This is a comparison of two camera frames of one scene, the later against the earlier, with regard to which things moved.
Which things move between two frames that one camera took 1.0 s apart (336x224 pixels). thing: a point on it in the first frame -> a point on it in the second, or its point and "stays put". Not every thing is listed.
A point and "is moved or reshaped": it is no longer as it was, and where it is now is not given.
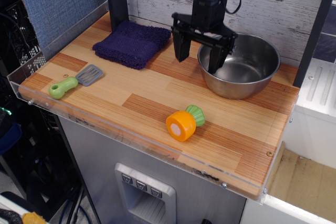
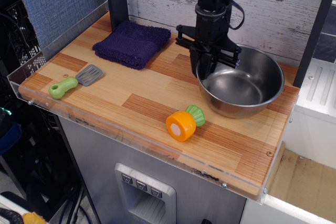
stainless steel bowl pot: [246, 72] is moved or reshaped
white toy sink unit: [302, 190] stays put
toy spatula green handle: [88, 75] stays put
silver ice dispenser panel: [146, 202] stays put
